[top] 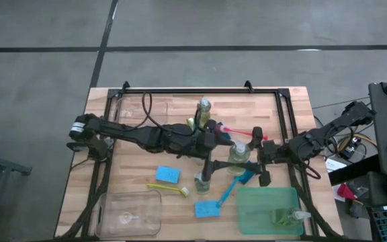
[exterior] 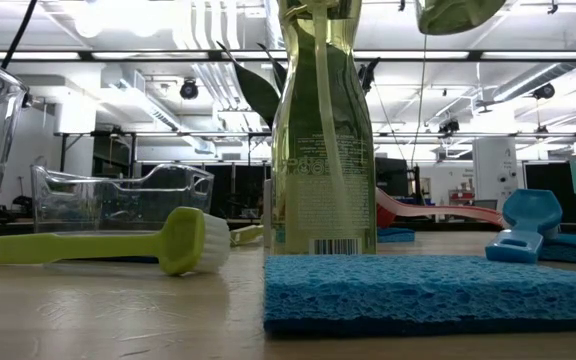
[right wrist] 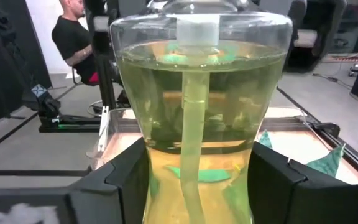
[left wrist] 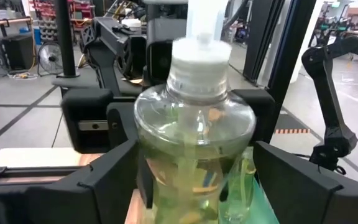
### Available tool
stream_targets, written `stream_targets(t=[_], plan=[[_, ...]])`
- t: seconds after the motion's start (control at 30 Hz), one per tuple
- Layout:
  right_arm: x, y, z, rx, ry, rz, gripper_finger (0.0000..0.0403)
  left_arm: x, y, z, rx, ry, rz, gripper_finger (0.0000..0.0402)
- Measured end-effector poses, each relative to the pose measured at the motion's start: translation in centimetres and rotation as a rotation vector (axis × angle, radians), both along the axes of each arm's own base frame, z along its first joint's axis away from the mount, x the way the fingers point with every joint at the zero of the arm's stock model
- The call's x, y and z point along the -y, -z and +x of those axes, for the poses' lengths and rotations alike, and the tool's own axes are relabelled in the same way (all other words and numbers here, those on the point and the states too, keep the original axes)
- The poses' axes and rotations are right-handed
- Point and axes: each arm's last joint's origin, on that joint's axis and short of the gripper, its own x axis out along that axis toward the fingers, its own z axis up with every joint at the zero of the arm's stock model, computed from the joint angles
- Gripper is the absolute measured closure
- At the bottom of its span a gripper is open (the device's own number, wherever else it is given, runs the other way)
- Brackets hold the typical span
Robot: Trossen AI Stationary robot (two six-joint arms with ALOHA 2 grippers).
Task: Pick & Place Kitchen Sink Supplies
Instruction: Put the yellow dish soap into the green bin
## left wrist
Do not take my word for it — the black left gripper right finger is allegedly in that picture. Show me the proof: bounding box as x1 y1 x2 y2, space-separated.
253 141 358 224

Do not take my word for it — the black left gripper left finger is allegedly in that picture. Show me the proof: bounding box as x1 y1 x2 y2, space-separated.
0 139 140 224

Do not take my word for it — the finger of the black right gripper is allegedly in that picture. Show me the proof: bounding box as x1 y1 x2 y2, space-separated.
106 101 140 151

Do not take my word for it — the clear soap pump bottle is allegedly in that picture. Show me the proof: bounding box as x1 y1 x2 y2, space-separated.
225 146 257 223
133 0 257 224

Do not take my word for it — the green plastic bin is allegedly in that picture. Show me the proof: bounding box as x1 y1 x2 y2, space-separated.
250 180 281 224

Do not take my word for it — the round floor fan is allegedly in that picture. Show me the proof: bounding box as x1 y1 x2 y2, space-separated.
37 41 64 77

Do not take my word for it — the black stand with pole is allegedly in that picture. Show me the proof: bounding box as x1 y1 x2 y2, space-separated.
52 0 105 97

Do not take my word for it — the black cabinet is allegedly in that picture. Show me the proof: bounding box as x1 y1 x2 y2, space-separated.
1 33 34 71

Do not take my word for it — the red parts shelf rack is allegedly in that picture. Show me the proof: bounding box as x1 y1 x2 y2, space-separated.
31 0 93 41

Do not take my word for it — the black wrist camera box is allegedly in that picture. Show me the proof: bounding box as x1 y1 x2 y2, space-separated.
145 17 188 87

